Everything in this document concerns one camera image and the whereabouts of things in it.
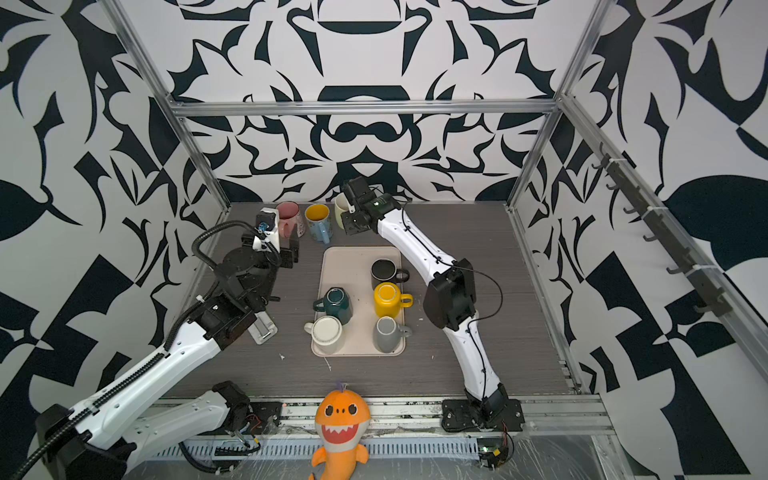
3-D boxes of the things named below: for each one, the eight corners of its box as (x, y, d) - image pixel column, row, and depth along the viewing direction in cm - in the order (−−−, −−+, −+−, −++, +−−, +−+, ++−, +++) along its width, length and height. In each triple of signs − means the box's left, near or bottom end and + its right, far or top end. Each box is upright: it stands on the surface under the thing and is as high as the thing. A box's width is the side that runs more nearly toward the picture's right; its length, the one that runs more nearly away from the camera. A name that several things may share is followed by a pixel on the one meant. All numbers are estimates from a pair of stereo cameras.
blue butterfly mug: (306, 252, 106) (300, 233, 98) (312, 222, 115) (307, 203, 107) (329, 252, 106) (325, 234, 98) (334, 222, 115) (330, 203, 107)
